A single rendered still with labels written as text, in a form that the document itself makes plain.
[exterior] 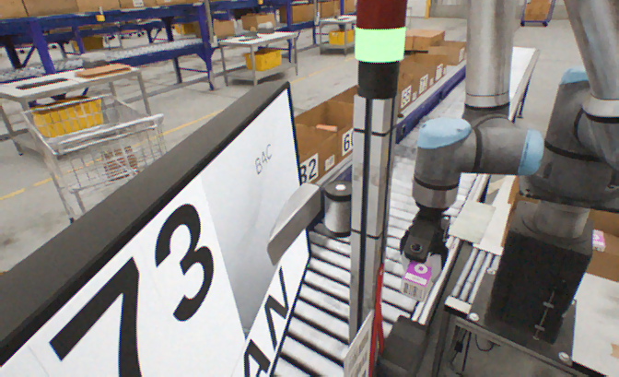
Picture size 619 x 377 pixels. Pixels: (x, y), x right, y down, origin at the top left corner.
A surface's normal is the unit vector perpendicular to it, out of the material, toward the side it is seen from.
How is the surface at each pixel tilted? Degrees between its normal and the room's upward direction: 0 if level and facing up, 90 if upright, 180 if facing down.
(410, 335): 8
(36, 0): 90
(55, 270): 4
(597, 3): 108
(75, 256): 4
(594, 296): 0
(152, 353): 86
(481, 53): 93
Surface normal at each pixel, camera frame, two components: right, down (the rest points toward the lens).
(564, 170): -0.72, 0.00
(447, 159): -0.16, 0.48
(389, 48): 0.22, 0.45
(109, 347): 0.97, 0.01
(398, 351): -0.11, -0.82
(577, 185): -0.51, 0.07
